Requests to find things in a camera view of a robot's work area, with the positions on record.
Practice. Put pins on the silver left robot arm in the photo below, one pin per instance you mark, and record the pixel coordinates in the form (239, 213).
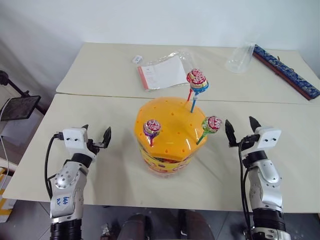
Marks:
(65, 185)

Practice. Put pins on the green stick lollipop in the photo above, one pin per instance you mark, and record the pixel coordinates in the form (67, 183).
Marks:
(212, 123)

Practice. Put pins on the purple wrapped lollipop pink stick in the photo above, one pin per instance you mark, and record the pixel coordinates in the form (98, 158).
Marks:
(152, 127)

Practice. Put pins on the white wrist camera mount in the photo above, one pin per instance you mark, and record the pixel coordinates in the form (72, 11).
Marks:
(73, 137)
(270, 138)

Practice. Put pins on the blue stick lollipop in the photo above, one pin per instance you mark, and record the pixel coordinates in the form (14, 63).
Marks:
(201, 87)

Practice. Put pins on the clear plastic cup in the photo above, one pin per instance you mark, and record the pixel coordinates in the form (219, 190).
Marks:
(240, 60)

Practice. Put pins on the clear plastic bag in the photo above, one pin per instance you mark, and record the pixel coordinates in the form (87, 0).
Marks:
(183, 56)

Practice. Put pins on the white paper booklet red edge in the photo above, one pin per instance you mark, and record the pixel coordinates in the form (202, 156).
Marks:
(162, 73)

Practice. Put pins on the yellow lollipop display tub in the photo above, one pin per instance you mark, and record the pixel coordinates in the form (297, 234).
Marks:
(172, 127)

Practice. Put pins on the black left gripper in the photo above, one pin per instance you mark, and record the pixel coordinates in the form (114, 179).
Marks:
(94, 146)

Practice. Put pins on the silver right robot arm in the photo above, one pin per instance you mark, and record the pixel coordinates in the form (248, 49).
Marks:
(266, 190)

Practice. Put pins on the red stick lollipop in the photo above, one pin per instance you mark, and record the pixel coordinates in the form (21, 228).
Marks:
(196, 76)

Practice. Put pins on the long blue patterned box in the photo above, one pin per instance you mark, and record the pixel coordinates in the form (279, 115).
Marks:
(285, 71)

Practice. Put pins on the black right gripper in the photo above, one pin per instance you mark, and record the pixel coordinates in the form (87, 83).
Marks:
(246, 143)

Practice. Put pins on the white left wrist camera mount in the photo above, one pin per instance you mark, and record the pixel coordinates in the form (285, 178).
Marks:
(73, 137)

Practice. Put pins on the dark rounded shape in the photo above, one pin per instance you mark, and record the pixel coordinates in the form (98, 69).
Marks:
(135, 227)

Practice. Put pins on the yellow and white crate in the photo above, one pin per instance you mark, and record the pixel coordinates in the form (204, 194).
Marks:
(3, 210)

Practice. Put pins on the black tablet screen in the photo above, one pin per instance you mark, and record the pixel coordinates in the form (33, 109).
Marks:
(20, 108)

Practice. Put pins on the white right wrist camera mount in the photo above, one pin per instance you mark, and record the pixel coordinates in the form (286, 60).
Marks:
(270, 138)

